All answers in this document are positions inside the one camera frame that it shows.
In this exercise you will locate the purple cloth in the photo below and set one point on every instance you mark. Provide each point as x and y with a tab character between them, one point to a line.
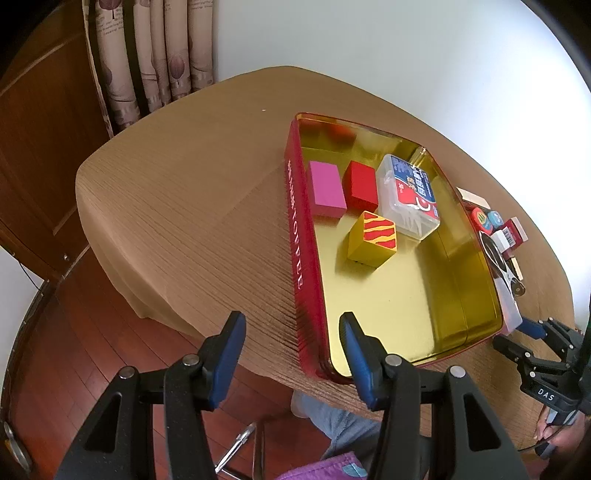
342	467

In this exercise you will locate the clear case red card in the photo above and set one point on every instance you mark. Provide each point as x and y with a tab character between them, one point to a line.
512	318

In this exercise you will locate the red barcode box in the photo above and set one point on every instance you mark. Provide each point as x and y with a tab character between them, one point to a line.
514	233

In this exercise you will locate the small blue tin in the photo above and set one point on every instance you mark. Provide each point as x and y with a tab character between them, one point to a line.
495	219

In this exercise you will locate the person leg blue jeans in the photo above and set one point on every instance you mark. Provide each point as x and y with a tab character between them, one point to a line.
347	432

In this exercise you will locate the silver metal tongs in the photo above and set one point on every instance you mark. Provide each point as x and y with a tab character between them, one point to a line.
498	263

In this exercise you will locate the pink eraser block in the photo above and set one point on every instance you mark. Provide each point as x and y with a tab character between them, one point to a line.
325	190

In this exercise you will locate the red round tape measure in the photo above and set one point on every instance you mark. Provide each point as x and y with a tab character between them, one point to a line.
481	221

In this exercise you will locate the person right hand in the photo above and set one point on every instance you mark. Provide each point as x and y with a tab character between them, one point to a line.
565	440

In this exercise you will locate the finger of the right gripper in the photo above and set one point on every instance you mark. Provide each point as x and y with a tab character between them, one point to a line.
513	351
533	329

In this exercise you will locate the red gold toffee tin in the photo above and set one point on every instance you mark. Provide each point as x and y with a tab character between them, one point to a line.
433	299

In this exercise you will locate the beige patterned curtain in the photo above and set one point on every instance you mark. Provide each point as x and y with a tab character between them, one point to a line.
145	54

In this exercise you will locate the red block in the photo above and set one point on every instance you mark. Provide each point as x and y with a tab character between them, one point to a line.
360	188

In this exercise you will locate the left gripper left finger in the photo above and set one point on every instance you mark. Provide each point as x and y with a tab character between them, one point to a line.
219	357

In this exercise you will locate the brown wooden door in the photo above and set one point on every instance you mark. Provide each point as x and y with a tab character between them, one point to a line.
51	122

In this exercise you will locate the yellow red striped cube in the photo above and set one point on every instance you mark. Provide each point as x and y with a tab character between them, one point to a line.
372	240

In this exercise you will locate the beige Marubi cardboard box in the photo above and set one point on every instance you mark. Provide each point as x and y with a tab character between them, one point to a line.
472	200

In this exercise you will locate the clear toothpick box blue label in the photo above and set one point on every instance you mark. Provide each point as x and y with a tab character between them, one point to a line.
406	197

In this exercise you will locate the white cube charger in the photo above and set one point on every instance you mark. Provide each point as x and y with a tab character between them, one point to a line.
500	240

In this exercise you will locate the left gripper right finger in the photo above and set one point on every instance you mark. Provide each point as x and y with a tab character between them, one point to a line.
365	356

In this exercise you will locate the gold rectangular block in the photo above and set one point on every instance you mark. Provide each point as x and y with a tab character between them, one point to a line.
513	263

